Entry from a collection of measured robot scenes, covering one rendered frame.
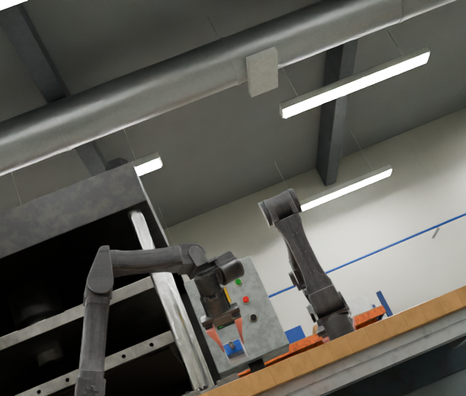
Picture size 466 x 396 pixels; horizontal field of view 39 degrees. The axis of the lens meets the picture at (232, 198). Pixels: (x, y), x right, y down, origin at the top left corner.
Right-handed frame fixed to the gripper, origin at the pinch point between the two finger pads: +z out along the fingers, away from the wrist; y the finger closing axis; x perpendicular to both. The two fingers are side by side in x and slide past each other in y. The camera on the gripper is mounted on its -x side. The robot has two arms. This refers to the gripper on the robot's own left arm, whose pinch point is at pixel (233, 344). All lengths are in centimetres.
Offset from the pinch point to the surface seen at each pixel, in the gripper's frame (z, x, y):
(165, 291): -5, -92, 19
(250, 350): 29, -89, -3
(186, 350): 17, -80, 19
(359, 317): 192, -590, -133
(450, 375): 27, 8, -48
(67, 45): -174, -386, 41
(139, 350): 12, -90, 37
